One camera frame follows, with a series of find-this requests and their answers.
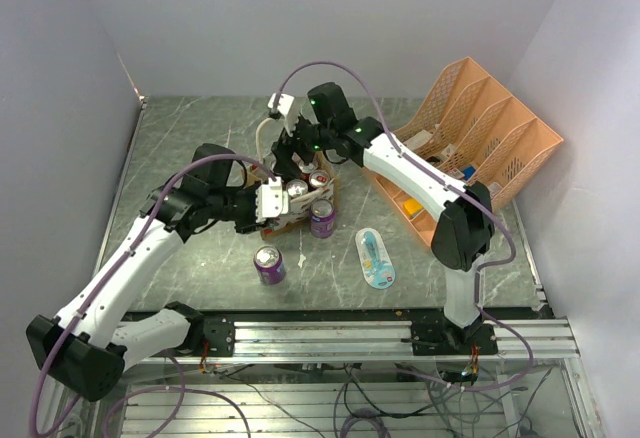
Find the blue correction tape package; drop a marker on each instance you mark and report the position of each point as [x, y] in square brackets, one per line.
[376, 266]

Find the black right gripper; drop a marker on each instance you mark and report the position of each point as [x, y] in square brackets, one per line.
[284, 164]

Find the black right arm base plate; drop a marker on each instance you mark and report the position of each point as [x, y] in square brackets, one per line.
[442, 337]

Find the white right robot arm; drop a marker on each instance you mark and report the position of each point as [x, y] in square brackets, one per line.
[463, 229]

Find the blue box in organizer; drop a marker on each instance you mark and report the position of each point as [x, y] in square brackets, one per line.
[468, 172]

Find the purple Fanta can by bag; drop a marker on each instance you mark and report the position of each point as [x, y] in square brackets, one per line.
[322, 216]

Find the purple Fanta can front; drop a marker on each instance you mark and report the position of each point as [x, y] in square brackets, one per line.
[269, 264]

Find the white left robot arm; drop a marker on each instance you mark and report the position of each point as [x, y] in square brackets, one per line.
[84, 346]

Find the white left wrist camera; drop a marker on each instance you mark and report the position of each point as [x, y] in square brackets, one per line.
[272, 200]

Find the purple fanta can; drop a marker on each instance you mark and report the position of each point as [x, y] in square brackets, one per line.
[269, 264]
[322, 216]

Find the red cola can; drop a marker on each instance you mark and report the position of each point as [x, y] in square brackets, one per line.
[297, 189]
[305, 164]

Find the blue Red Bull can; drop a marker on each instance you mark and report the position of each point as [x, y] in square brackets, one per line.
[319, 179]

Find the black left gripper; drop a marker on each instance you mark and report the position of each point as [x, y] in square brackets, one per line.
[250, 223]

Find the yellow block in organizer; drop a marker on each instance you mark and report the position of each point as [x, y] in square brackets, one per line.
[412, 208]

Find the aluminium mounting rail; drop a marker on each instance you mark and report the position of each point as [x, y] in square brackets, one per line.
[333, 341]

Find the watermelon canvas bag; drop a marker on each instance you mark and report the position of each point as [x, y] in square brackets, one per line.
[300, 204]

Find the red cola can in bag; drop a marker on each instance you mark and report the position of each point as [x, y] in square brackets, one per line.
[305, 164]

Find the orange plastic desk organizer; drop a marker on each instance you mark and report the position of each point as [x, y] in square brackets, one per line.
[469, 118]

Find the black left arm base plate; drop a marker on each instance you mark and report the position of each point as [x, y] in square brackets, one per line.
[207, 333]

